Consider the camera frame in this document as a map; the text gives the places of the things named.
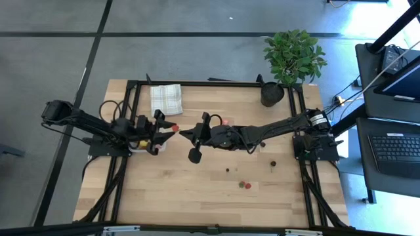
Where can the black computer monitor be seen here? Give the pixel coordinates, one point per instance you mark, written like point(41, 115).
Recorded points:
point(403, 83)

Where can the green leaf foreground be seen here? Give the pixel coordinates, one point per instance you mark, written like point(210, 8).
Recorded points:
point(175, 128)

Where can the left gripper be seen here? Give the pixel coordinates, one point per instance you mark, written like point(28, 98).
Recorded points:
point(146, 129)

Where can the green plant in black pot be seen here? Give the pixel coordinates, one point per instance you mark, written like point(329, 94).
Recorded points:
point(292, 55)

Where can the dark chair leg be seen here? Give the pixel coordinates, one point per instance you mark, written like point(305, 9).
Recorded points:
point(11, 151)

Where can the yellow power plug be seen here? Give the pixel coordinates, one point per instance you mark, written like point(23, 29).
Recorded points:
point(340, 100)

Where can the red raspberry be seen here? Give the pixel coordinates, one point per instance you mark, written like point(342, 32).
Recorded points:
point(248, 185)

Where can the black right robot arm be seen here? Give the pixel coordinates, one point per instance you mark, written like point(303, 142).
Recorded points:
point(279, 129)

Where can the pink strawberry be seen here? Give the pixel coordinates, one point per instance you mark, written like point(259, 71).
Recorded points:
point(225, 121)

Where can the yellow lemon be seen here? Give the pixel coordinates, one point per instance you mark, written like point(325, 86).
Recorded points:
point(143, 143)

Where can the white plaid folded cloth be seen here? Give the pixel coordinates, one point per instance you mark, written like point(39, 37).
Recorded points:
point(165, 100)

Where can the black laptop keyboard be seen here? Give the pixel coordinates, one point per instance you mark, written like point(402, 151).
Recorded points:
point(400, 150)

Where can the silver metal bracket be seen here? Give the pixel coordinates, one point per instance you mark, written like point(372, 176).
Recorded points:
point(303, 232)
point(121, 228)

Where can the clear plastic tupperware container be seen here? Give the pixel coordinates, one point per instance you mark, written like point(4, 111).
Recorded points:
point(162, 147)

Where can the black power adapter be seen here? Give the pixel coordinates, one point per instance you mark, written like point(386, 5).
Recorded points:
point(392, 59)

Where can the black slanted pole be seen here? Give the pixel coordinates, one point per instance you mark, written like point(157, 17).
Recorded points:
point(393, 27)

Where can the black aluminium rig frame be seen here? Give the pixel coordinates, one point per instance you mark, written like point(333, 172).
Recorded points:
point(213, 83)

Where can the red strawberry with green leaves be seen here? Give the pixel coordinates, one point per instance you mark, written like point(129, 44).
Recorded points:
point(241, 184)

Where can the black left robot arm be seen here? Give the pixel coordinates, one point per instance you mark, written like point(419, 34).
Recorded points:
point(88, 123)

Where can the black office desk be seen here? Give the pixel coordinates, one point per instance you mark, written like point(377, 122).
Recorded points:
point(370, 72)

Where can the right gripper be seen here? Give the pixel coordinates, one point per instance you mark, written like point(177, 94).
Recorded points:
point(216, 136)

